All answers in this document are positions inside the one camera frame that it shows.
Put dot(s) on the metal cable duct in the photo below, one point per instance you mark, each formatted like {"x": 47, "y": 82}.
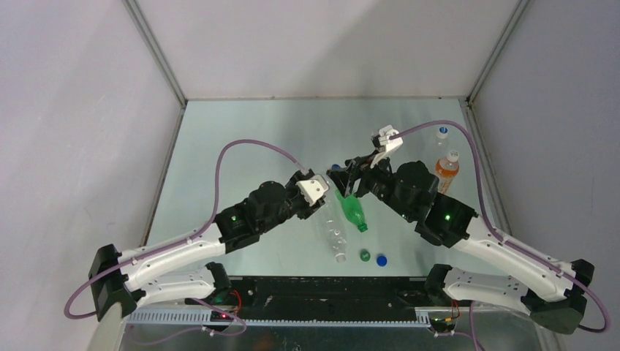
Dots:
{"x": 201, "y": 317}

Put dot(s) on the clear plastic bottle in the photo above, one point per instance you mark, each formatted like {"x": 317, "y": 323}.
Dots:
{"x": 331, "y": 188}

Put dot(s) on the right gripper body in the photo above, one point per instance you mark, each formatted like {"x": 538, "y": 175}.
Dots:
{"x": 374, "y": 178}

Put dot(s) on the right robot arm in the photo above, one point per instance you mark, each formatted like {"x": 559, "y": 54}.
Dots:
{"x": 550, "y": 292}

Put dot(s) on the green plastic bottle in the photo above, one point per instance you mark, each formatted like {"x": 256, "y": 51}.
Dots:
{"x": 353, "y": 211}

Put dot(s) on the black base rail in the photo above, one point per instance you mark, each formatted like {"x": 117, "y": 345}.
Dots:
{"x": 332, "y": 298}

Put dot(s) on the circuit board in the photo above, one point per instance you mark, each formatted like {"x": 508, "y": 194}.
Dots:
{"x": 443, "y": 326}
{"x": 221, "y": 317}

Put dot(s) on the orange drink bottle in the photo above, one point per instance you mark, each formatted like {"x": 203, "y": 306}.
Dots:
{"x": 446, "y": 169}

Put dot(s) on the clear bottle with blue cap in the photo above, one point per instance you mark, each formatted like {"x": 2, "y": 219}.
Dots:
{"x": 440, "y": 143}

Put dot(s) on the right circuit board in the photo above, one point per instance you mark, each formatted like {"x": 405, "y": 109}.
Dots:
{"x": 443, "y": 326}

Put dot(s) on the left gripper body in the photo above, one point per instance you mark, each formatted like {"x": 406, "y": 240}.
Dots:
{"x": 298, "y": 206}

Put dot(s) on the left circuit board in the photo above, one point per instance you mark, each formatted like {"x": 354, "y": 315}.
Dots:
{"x": 221, "y": 317}

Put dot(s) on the green bottle cap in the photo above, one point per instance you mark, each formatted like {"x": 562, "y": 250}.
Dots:
{"x": 364, "y": 255}

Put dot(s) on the clear bottle lying on table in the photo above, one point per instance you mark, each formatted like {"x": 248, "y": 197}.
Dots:
{"x": 331, "y": 228}

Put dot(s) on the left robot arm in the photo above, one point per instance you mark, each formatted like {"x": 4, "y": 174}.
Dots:
{"x": 149, "y": 274}

